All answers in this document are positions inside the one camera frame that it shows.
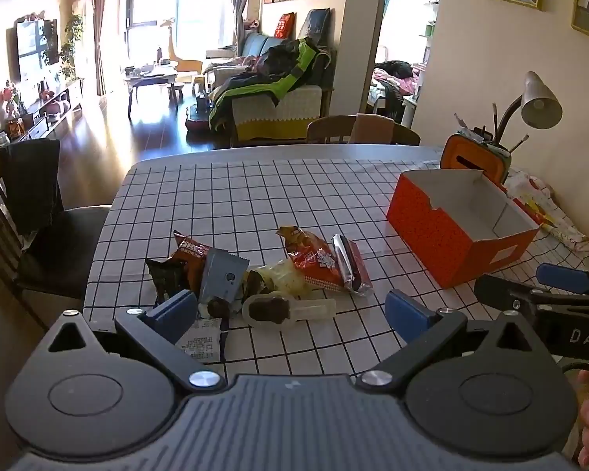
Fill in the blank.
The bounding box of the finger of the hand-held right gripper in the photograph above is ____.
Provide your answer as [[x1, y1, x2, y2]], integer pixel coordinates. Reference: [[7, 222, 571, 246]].
[[474, 275, 565, 316], [537, 263, 589, 305]]

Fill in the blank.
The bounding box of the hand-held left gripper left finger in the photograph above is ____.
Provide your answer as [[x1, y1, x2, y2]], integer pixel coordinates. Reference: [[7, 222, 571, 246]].
[[27, 290, 227, 396]]

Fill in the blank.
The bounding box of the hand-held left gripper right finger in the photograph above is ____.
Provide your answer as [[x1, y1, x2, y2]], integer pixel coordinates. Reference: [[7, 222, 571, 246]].
[[351, 288, 558, 396]]

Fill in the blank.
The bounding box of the white label sachet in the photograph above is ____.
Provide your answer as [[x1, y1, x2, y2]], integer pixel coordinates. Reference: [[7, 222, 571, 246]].
[[177, 318, 225, 365]]

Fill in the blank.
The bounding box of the grey snack packet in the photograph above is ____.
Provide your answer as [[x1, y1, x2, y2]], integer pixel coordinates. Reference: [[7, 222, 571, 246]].
[[199, 248, 250, 305]]

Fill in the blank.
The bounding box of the dark red chip packet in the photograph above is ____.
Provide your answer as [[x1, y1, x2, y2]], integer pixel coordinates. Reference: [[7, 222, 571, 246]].
[[173, 230, 211, 276]]

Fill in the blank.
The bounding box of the silver brown chocolate bar wrapper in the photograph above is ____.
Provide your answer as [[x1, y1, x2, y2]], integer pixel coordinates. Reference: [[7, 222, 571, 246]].
[[331, 234, 375, 298]]

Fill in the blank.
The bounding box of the orange cardboard box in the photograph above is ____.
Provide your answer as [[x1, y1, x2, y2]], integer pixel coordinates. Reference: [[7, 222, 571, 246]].
[[386, 169, 541, 288]]

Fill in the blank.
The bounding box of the red orange snack packet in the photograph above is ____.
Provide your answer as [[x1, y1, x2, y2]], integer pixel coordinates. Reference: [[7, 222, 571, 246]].
[[276, 226, 354, 291]]

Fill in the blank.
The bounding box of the pale yellow snack packet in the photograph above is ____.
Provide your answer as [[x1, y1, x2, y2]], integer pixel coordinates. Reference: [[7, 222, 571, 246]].
[[248, 257, 311, 301]]

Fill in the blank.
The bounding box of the balloon print paper pack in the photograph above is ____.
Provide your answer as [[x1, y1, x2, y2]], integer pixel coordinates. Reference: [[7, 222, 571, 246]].
[[507, 169, 589, 254]]

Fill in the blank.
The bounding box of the dark wooden dining chair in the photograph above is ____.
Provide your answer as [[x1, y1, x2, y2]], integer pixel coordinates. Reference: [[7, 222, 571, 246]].
[[0, 140, 111, 329]]

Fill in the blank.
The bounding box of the orange green tissue box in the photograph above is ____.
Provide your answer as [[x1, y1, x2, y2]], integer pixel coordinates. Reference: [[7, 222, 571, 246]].
[[441, 128, 512, 186]]

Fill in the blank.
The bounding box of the white checked tablecloth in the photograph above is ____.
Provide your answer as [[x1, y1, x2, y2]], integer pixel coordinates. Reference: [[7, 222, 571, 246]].
[[81, 144, 589, 383]]

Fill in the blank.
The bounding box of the grey desk lamp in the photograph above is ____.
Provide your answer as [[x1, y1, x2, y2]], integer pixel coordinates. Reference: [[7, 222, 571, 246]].
[[496, 71, 563, 150]]

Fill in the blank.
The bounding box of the tan cloth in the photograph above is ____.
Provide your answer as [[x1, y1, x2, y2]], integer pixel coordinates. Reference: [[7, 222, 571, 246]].
[[349, 114, 396, 145]]

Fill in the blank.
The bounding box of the black garment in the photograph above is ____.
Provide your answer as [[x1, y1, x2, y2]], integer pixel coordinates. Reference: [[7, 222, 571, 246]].
[[0, 138, 64, 237]]

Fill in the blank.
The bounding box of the brown wooden dining chair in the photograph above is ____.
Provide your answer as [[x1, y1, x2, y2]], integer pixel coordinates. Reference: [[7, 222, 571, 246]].
[[307, 114, 421, 146]]

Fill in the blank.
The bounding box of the sofa with crochet cover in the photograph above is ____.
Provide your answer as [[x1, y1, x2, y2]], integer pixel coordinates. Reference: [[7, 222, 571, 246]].
[[203, 33, 335, 144]]

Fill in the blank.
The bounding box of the coffee table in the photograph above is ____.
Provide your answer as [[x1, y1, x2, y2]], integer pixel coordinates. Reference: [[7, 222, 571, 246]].
[[124, 65, 180, 119]]

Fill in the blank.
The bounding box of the white television cabinet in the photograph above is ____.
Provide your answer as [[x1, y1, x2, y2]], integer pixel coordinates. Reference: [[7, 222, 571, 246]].
[[10, 78, 85, 141]]

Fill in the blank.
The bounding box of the black green jacket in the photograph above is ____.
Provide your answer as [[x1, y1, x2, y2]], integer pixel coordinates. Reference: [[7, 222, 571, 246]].
[[209, 38, 327, 131]]

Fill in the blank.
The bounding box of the wooden giraffe figure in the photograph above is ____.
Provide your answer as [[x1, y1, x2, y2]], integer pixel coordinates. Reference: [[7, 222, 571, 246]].
[[159, 17, 204, 75]]

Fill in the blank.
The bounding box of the red flower arrangement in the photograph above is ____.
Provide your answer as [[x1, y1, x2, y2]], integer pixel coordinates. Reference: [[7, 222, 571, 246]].
[[0, 85, 24, 119]]

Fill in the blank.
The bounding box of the tall potted plant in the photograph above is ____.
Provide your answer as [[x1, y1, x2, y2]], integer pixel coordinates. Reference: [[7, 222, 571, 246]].
[[59, 14, 85, 82]]

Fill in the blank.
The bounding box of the television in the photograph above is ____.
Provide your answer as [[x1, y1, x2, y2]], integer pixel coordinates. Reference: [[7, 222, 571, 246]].
[[14, 18, 60, 84]]

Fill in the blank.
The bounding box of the dark cushion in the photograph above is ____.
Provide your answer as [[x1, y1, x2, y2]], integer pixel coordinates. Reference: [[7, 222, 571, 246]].
[[302, 8, 331, 41]]

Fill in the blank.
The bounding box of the grey curtain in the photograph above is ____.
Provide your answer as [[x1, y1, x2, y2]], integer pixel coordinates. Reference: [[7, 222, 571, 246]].
[[228, 0, 254, 56]]

